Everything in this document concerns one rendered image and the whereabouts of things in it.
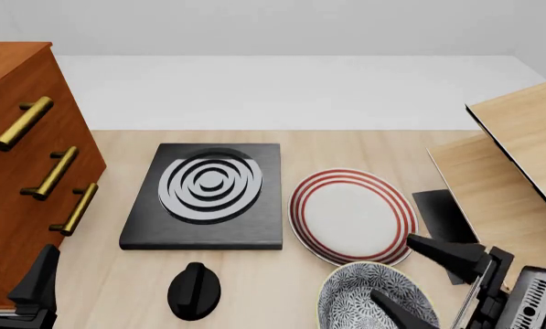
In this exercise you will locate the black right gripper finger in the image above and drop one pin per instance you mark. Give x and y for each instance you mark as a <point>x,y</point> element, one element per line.
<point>407,315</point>
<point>455,255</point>

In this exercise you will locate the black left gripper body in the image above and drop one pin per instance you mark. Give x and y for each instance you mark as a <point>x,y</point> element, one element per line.
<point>14,320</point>

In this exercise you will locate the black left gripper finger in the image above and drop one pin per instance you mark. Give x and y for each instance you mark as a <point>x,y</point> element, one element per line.
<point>37,284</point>

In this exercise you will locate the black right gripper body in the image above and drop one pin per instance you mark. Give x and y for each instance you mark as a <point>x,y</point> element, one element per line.
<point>489,294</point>

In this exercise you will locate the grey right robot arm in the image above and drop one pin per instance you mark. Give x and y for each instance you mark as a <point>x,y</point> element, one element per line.
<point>540,298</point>

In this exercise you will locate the patterned black and white bowl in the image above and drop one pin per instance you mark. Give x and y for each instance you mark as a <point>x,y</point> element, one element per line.
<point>345,298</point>

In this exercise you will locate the flat black panel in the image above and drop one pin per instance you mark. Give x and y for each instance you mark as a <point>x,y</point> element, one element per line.
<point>444,214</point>

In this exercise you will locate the pale wooden box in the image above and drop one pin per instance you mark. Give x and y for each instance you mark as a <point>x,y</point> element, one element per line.
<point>487,192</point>

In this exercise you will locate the white plate with red rings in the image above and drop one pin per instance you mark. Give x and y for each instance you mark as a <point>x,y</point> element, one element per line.
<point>352,216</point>

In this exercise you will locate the flat black stove plate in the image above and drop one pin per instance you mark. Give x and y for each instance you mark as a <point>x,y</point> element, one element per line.
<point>149,226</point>

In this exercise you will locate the round black stove knob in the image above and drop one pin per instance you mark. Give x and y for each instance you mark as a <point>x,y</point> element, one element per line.
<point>194,291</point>

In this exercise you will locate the red-brown wooden cabinet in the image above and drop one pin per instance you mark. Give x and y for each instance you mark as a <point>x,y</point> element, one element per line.
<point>12,79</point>

